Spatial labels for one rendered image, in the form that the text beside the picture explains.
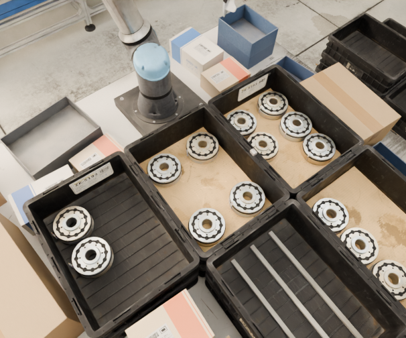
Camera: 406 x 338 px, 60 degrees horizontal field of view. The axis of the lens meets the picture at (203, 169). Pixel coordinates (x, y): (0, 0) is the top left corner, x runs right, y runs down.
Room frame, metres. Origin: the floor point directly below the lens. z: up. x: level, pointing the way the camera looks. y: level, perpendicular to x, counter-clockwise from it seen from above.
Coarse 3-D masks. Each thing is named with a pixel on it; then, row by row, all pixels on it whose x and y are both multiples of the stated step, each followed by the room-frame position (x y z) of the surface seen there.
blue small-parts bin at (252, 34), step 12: (228, 12) 1.28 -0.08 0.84; (240, 12) 1.33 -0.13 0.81; (252, 12) 1.31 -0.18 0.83; (228, 24) 1.29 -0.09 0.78; (240, 24) 1.30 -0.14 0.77; (252, 24) 1.30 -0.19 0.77; (264, 24) 1.25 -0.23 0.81; (228, 36) 1.20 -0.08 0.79; (240, 36) 1.15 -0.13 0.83; (252, 36) 1.22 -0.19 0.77; (264, 36) 1.14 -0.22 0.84; (276, 36) 1.20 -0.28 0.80; (240, 48) 1.14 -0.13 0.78; (252, 48) 1.10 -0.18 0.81; (264, 48) 1.15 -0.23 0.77
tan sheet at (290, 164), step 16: (256, 96) 0.84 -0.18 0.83; (256, 112) 0.77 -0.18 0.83; (288, 112) 0.78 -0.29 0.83; (256, 128) 0.70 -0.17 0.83; (272, 128) 0.70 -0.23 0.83; (288, 144) 0.64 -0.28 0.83; (288, 160) 0.58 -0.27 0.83; (304, 160) 0.58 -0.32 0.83; (288, 176) 0.52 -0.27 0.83; (304, 176) 0.52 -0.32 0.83
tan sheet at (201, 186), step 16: (176, 144) 0.62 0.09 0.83; (224, 160) 0.57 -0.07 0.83; (192, 176) 0.51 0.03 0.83; (208, 176) 0.51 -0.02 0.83; (224, 176) 0.51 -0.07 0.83; (240, 176) 0.52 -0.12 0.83; (160, 192) 0.45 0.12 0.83; (176, 192) 0.45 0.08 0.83; (192, 192) 0.45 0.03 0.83; (208, 192) 0.46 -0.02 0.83; (224, 192) 0.46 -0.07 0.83; (176, 208) 0.40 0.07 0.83; (192, 208) 0.40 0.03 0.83; (224, 208) 0.41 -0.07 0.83; (208, 224) 0.36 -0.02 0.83; (240, 224) 0.36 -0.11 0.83
